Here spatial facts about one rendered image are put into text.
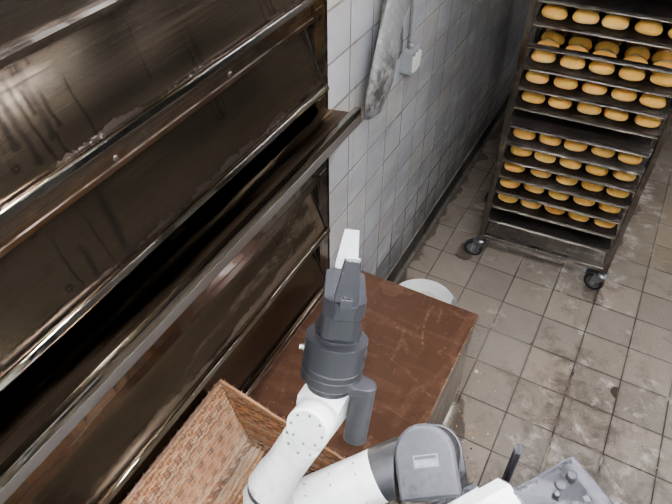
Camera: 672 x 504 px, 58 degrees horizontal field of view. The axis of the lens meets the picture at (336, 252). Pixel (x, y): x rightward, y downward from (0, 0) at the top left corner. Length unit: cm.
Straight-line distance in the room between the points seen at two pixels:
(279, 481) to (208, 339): 74
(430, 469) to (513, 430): 175
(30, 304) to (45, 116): 32
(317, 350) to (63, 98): 56
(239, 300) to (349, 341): 95
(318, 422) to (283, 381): 122
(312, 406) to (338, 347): 9
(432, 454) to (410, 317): 128
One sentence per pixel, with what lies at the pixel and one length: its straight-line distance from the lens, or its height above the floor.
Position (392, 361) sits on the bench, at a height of 58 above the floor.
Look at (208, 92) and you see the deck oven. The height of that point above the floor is 165.
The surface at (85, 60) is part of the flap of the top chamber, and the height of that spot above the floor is 183.
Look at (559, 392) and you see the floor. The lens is 291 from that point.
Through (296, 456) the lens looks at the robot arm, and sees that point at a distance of 96.
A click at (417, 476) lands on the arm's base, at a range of 102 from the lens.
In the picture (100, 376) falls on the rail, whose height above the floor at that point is 143.
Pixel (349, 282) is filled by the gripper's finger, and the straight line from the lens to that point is 76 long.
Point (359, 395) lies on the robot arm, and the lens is 87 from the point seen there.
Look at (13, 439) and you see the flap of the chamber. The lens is 114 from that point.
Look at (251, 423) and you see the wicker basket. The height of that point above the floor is 70.
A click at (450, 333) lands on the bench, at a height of 58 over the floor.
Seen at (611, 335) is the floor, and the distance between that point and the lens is 320.
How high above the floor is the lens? 230
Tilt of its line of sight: 44 degrees down
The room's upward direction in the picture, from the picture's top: straight up
